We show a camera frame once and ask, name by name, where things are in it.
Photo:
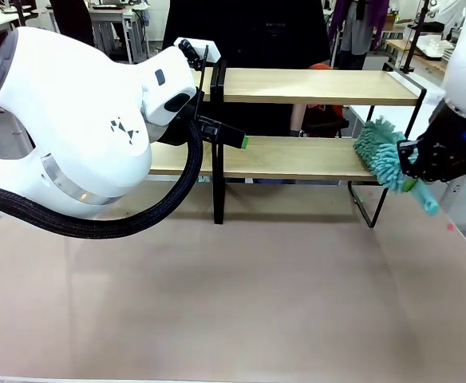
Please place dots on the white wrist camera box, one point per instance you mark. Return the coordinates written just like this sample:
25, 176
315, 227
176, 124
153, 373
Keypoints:
207, 50

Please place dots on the black stand pole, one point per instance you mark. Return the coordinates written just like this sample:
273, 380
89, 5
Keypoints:
414, 36

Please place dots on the orange fabric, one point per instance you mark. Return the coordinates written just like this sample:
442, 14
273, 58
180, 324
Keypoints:
325, 111

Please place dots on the white desk with metal legs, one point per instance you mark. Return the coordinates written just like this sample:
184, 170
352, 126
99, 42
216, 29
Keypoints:
117, 24

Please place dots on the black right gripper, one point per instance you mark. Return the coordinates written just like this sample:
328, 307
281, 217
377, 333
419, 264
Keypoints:
448, 151

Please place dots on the black office chair back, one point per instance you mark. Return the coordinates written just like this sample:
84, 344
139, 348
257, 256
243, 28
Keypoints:
71, 20

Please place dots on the purple hanging garment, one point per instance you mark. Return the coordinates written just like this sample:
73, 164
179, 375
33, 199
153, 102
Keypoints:
358, 24

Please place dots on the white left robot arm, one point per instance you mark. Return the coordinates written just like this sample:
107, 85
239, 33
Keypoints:
57, 119

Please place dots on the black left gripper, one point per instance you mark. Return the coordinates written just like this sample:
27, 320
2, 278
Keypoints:
177, 123

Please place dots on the teal chenille duster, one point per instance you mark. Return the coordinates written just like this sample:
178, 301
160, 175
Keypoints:
384, 155

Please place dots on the wooden shelf with black frame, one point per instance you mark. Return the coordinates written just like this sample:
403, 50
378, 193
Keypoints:
297, 85

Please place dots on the wooden side table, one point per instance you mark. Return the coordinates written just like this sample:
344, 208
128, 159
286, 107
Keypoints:
412, 52

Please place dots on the person torso in black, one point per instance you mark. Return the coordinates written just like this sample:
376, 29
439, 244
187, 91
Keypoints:
245, 32

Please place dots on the person bare forearm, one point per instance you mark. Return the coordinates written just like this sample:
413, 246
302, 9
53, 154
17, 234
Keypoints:
298, 117

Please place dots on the black chair seat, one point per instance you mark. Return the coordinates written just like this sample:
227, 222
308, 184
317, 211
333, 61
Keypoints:
328, 127

